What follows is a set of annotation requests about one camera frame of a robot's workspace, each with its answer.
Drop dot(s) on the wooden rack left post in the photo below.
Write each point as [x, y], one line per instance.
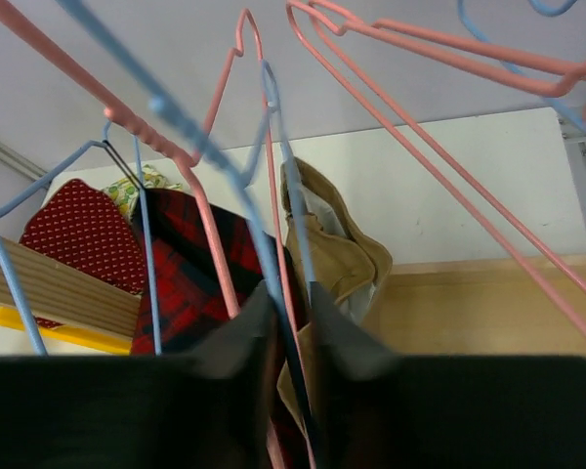
[57, 292]

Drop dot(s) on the red white polka-dot skirt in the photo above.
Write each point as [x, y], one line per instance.
[132, 276]

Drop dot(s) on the pink hanger with lemon skirt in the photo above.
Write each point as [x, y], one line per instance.
[120, 114]

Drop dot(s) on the yellow plastic tray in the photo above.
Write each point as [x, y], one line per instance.
[10, 318]

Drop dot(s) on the blue hanger with tan skirt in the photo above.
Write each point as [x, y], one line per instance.
[171, 112]

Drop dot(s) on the red black plaid skirt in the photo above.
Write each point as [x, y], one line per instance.
[189, 295]

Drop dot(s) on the lemon print skirt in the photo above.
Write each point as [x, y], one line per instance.
[124, 194]

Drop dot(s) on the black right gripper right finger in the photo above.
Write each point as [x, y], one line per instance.
[375, 408]

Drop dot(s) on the tan brown skirt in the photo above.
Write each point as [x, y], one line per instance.
[353, 267]

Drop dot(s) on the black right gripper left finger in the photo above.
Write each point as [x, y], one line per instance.
[203, 408]

